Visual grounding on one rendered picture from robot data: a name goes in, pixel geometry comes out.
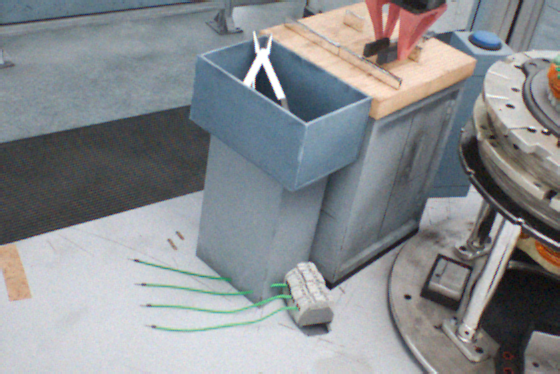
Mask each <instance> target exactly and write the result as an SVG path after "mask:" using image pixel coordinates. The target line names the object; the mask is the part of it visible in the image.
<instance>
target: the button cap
mask: <svg viewBox="0 0 560 374"><path fill-rule="evenodd" d="M472 38H473V40H474V41H476V43H478V44H481V45H483V46H487V47H499V44H500V39H499V36H498V35H496V34H494V33H492V32H489V31H485V30H477V31H475V32H474V34H473V37H472Z"/></svg>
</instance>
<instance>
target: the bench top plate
mask: <svg viewBox="0 0 560 374"><path fill-rule="evenodd" d="M203 196H204V190H201V191H198V192H194V193H190V194H187V195H183V196H180V197H177V198H173V199H170V200H166V201H162V202H159V203H156V204H152V205H149V206H145V207H142V208H138V209H132V210H128V211H125V212H121V213H117V214H115V215H111V216H107V217H104V218H100V219H97V220H94V221H90V222H87V223H83V224H80V225H76V226H73V227H66V228H62V229H59V230H56V231H53V232H49V233H45V234H42V235H39V236H36V237H32V238H28V239H25V240H22V241H18V242H15V245H16V247H17V250H18V253H19V256H20V259H21V261H22V264H23V266H24V269H25V274H26V279H27V283H28V287H29V290H30V294H31V297H32V298H29V299H24V300H18V301H12V302H9V297H8V293H7V288H6V284H5V281H4V278H3V274H2V271H1V267H0V374H431V373H430V372H429V371H428V370H426V369H425V368H424V366H423V365H422V364H421V363H420V362H419V360H418V359H417V358H416V357H415V354H414V353H413V352H412V351H411V349H410V348H409V346H408V345H407V343H406V342H405V340H404V338H403V336H402V334H401V333H400V332H399V329H398V327H397V325H396V323H395V320H394V314H393V312H392V308H391V304H390V297H389V280H390V274H391V270H392V266H393V264H394V262H395V259H396V257H397V255H398V253H399V250H400V249H401V247H402V246H403V245H404V244H405V243H406V242H407V241H408V240H406V241H404V242H402V243H401V244H399V246H397V247H396V248H394V249H393V250H391V251H390V252H388V253H387V254H385V255H384V256H382V257H381V258H379V259H378V260H376V261H375V262H373V263H372V264H371V265H370V266H368V267H365V268H364V269H362V270H361V271H359V272H358V273H356V274H355V275H353V276H352V277H350V278H349V279H347V280H346V281H345V282H344V283H342V284H341V285H339V286H338V287H336V288H335V289H333V290H332V291H329V290H328V289H327V288H326V289H327V291H328V292H329V294H330V295H332V296H333V298H334V300H335V302H336V305H335V308H334V312H333V313H334V317H333V321H332V323H330V322H329V324H330V326H331V328H332V331H329V334H325V335H319V336H307V335H305V332H304V330H303V328H302V326H301V328H299V326H298V324H296V322H295V320H294V315H291V313H290V311H289V310H283V311H280V312H278V313H276V314H273V315H271V316H269V317H268V318H266V319H265V320H263V321H260V322H257V323H253V324H247V325H238V326H229V327H223V328H218V329H213V330H207V331H173V330H166V329H159V328H151V326H145V325H155V326H159V327H167V328H176V329H199V328H207V327H214V326H218V325H224V324H230V323H240V322H248V321H253V320H257V319H260V318H262V317H264V316H266V315H267V314H271V313H272V312H274V311H276V310H278V309H280V308H283V307H287V306H288V303H287V300H286V298H285V297H283V298H276V299H274V300H273V301H271V302H270V303H268V304H267V305H266V306H264V307H263V308H261V309H258V308H257V307H254V308H250V309H247V310H244V311H241V312H238V313H237V312H232V313H216V312H208V311H201V310H195V309H187V308H177V307H147V306H143V305H140V304H151V305H176V306H187V307H194V308H200V309H207V310H215V311H233V310H238V309H241V308H244V307H247V306H251V305H254V304H252V303H251V302H250V301H249V300H248V299H247V298H245V297H244V296H243V295H242V294H239V295H216V294H210V293H204V292H198V291H192V290H187V289H180V288H172V287H162V286H142V285H138V284H134V283H142V282H145V283H158V284H169V285H178V286H185V287H191V288H197V289H202V290H208V291H214V292H239V291H238V290H236V289H235V288H233V287H232V286H231V285H230V284H229V283H228V282H226V281H225V280H216V279H210V278H204V277H199V276H194V275H189V274H186V273H181V272H177V271H173V270H168V269H164V268H160V267H156V266H152V265H147V264H143V263H141V262H136V261H134V260H131V259H127V258H128V257H129V258H133V259H135V258H137V259H140V260H142V261H146V262H150V263H155V264H159V265H163V266H167V267H172V268H176V269H180V270H185V271H188V272H193V273H197V274H203V275H208V276H214V277H221V276H219V275H218V274H217V273H216V272H215V271H214V270H212V268H211V267H210V266H209V265H207V264H205V263H204V262H203V261H202V260H200V259H199V258H198V257H197V256H196V247H197V240H198V233H199V225H200V218H201V211H202V203H203ZM482 200H483V198H482V197H481V196H480V194H479V193H478V192H477V190H476V188H475V187H474V186H473V184H471V187H470V190H469V192H468V195H467V197H450V198H428V201H427V205H426V208H425V211H424V213H423V216H422V219H421V222H420V225H419V227H420V228H419V231H418V233H420V232H421V231H423V230H424V229H426V228H427V227H429V226H431V225H434V224H436V223H439V222H443V221H446V220H451V219H455V218H462V217H475V216H476V215H477V212H478V210H479V208H480V205H481V203H482ZM221 278H222V277H221Z"/></svg>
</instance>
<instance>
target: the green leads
mask: <svg viewBox="0 0 560 374"><path fill-rule="evenodd" d="M127 259H131V260H134V261H136V262H141V263H143V264H147V265H152V266H156V267H160V268H164V269H168V270H173V271H177V272H181V273H186V274H189V275H194V276H199V277H204V278H210V279H216V280H225V281H232V279H230V278H221V277H214V276H208V275H203V274H197V273H193V272H188V271H185V270H180V269H176V268H172V267H167V266H163V265H159V264H155V263H150V262H146V261H142V260H140V259H137V258H135V259H133V258H129V257H128V258H127ZM134 284H138V285H142V286H162V287H172V288H180V289H187V290H192V291H198V292H204V293H210V294H216V295H239V294H246V293H251V292H253V291H240V292H214V291H208V290H202V289H197V288H191V287H185V286H178V285H169V284H158V283H145V282H142V283H134ZM271 287H287V284H272V285H271V286H270V288H271ZM283 297H285V298H291V295H277V296H273V297H271V298H268V299H266V300H264V301H262V302H259V303H257V304H254V305H251V306H247V307H244V308H241V309H238V310H233V311H215V310H207V309H200V308H194V307H187V306H176V305H151V304H140V305H143V306H147V307H177V308H187V309H195V310H201V311H208V312H216V313H232V312H237V313H238V312H241V311H244V310H247V309H250V308H254V307H257V306H259V305H262V304H264V303H266V302H268V301H271V300H273V299H276V298H283ZM283 310H297V307H283V308H280V309H278V310H276V311H274V312H272V313H271V314H267V315H266V316H264V317H262V318H260V319H257V320H253V321H248V322H240V323H230V324H224V325H218V326H214V327H207V328H199V329H176V328H167V327H159V326H155V325H145V326H151V328H159V329H166V330H173V331H207V330H213V329H218V328H223V327H229V326H238V325H247V324H253V323H257V322H260V321H263V320H265V319H266V318H268V317H269V316H271V315H273V314H276V313H278V312H280V311H283Z"/></svg>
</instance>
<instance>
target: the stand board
mask: <svg viewBox="0 0 560 374"><path fill-rule="evenodd" d="M346 10H349V11H351V12H353V13H355V14H357V15H359V16H361V17H363V18H366V19H365V23H364V28H363V32H361V33H360V32H358V31H356V30H354V29H352V28H350V27H349V26H347V25H346V24H344V23H343V21H344V17H345V13H346ZM298 21H299V22H301V23H303V24H305V25H307V26H308V27H310V28H312V29H314V30H316V31H317V32H319V33H320V34H322V35H324V36H326V37H327V38H329V39H331V40H333V41H335V42H336V43H338V44H340V45H342V46H345V47H347V48H348V49H350V50H352V51H353V52H355V53H357V54H359V55H361V56H362V57H364V56H363V55H362V54H363V50H364V46H365V44H368V43H371V42H374V41H375V34H374V26H373V23H372V20H371V18H370V14H369V11H368V8H367V5H366V3H364V2H360V3H357V4H353V5H350V6H346V7H344V8H340V9H337V10H333V11H330V12H326V13H323V14H319V15H316V16H313V17H306V18H302V19H299V20H298ZM399 28H400V20H398V22H397V24H396V27H395V29H394V31H393V34H392V36H391V38H390V39H396V38H399ZM269 34H272V37H271V38H272V39H274V40H275V41H277V42H279V43H280V44H282V45H286V46H287V47H289V48H290V49H291V50H293V51H295V52H296V53H298V54H300V55H302V56H303V57H305V58H307V59H308V60H310V61H312V62H314V63H315V64H317V65H319V67H321V68H323V69H325V70H326V71H328V72H330V73H333V74H335V75H337V76H338V77H340V78H342V79H343V80H345V81H347V83H349V84H351V85H353V86H354V87H356V88H358V89H359V90H361V91H363V92H365V93H366V94H368V95H370V96H371V97H373V102H372V105H371V108H370V112H369V115H370V116H371V117H373V118H374V119H376V120H377V119H379V118H381V117H383V116H385V115H387V114H390V113H392V112H394V111H396V110H398V109H401V108H403V107H404V106H406V105H408V104H410V103H415V102H417V101H419V100H421V99H424V98H426V97H428V96H429V95H431V94H433V93H436V92H438V91H440V90H442V89H444V88H446V87H449V86H451V85H453V84H454V83H456V82H459V81H461V80H463V79H465V78H467V77H469V76H472V75H473V72H474V69H475V66H476V62H477V60H476V59H474V58H473V57H471V56H469V55H467V54H465V53H463V52H461V51H459V50H457V49H453V48H452V47H450V46H448V45H446V44H444V43H442V42H440V41H438V40H436V39H434V38H432V39H430V40H428V41H426V42H425V43H421V44H420V45H418V47H422V48H423V51H422V54H421V58H420V61H419V62H418V63H416V62H414V61H412V60H410V59H408V58H406V59H405V60H402V61H401V62H400V61H398V60H396V61H393V62H390V63H387V64H384V65H381V66H379V65H378V66H379V67H381V68H383V69H385V70H387V71H388V72H390V73H392V74H396V75H397V76H399V77H401V78H403V81H402V85H401V88H400V90H398V91H397V90H395V89H394V88H392V87H390V86H388V85H387V84H385V83H383V82H381V81H380V80H378V79H376V78H375V77H374V76H372V75H370V74H368V73H365V72H363V71H361V70H359V69H358V68H356V67H354V66H352V65H351V64H349V63H347V62H346V61H345V60H343V59H341V58H339V57H338V56H336V55H334V54H332V53H330V52H329V51H327V50H325V49H323V48H322V47H320V46H319V45H316V44H314V43H312V42H310V41H309V40H307V39H305V38H303V37H301V36H300V35H298V34H296V33H294V32H293V31H291V30H290V29H288V28H287V27H285V26H284V24H282V25H279V26H275V27H272V28H268V29H265V30H262V31H260V36H262V35H267V36H268V35H269ZM260 36H259V37H260ZM376 57H377V55H375V56H372V57H369V58H366V57H364V58H366V59H368V60H370V61H371V62H373V63H375V61H376Z"/></svg>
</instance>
